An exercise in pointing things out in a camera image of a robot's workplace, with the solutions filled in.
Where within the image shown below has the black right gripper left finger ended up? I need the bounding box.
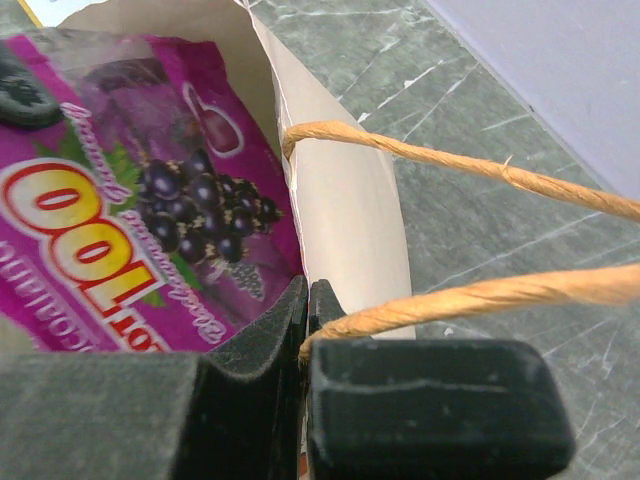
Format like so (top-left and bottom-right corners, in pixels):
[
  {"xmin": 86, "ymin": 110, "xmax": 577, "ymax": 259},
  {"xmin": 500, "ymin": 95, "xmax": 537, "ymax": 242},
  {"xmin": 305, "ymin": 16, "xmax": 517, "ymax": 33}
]
[{"xmin": 1, "ymin": 276, "xmax": 308, "ymax": 479}]

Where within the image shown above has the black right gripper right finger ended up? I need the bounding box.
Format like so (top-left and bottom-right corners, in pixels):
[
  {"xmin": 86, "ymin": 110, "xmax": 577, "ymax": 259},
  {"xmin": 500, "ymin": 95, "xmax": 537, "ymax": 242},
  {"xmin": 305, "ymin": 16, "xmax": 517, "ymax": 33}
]
[{"xmin": 304, "ymin": 279, "xmax": 577, "ymax": 480}]

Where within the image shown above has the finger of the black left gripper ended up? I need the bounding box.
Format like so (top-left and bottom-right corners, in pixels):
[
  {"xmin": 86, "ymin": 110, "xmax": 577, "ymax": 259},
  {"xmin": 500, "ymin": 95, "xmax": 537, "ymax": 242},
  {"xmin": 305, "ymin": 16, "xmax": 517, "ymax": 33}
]
[{"xmin": 1, "ymin": 38, "xmax": 64, "ymax": 131}]

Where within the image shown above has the purple snack bag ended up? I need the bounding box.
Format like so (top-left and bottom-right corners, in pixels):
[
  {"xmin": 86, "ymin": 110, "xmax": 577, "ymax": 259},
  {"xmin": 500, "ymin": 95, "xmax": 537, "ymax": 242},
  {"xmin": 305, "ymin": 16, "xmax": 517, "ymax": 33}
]
[{"xmin": 1, "ymin": 29, "xmax": 302, "ymax": 352}]

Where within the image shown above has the beige paper bag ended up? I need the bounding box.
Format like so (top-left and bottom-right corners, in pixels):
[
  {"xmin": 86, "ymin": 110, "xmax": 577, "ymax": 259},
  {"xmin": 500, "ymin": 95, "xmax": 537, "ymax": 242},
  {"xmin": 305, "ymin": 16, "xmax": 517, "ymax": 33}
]
[{"xmin": 0, "ymin": 0, "xmax": 640, "ymax": 371}]

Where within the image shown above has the yellow framed whiteboard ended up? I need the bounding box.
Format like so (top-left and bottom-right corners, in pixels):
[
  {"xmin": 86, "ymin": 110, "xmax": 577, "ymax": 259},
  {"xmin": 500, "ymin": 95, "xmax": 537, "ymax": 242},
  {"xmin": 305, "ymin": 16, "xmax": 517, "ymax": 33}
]
[{"xmin": 18, "ymin": 0, "xmax": 104, "ymax": 28}]

